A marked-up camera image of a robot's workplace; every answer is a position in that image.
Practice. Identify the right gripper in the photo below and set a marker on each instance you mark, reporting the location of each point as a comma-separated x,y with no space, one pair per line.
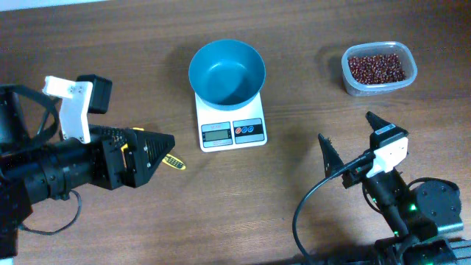
358,174

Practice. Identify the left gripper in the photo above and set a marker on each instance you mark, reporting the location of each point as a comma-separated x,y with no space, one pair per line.
157,160

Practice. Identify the yellow measuring scoop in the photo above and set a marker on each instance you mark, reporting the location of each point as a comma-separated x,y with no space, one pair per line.
169,159

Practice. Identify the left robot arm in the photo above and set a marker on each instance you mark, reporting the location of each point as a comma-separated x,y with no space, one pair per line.
48,149

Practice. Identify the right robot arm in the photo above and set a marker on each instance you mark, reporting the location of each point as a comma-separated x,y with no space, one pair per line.
421,214

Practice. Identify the white digital kitchen scale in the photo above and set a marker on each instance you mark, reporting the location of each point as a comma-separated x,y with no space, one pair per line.
221,130

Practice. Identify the teal plastic bowl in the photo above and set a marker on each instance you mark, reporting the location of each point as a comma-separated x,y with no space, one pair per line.
227,74

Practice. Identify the clear plastic container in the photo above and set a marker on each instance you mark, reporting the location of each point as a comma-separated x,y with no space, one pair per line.
355,88

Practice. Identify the red beans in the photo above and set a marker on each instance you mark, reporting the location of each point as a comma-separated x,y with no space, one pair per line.
376,69

